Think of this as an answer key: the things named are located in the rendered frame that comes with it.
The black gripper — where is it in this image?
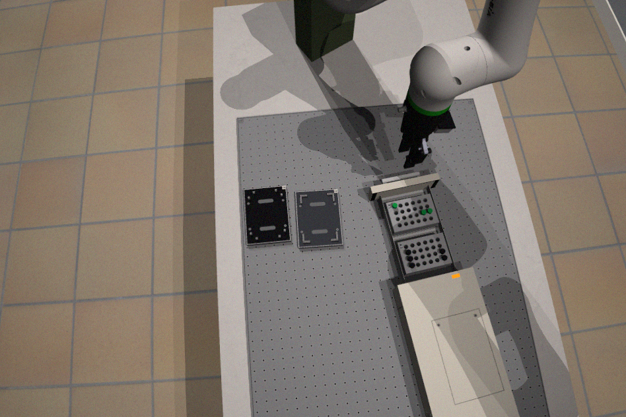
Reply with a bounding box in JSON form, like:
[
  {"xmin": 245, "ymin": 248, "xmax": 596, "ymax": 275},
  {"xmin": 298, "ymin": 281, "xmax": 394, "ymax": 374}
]
[{"xmin": 398, "ymin": 114, "xmax": 436, "ymax": 169}]

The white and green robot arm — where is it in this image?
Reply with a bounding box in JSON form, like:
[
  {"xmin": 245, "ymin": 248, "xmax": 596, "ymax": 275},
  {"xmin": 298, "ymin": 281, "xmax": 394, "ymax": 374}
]
[{"xmin": 324, "ymin": 0, "xmax": 540, "ymax": 133}]

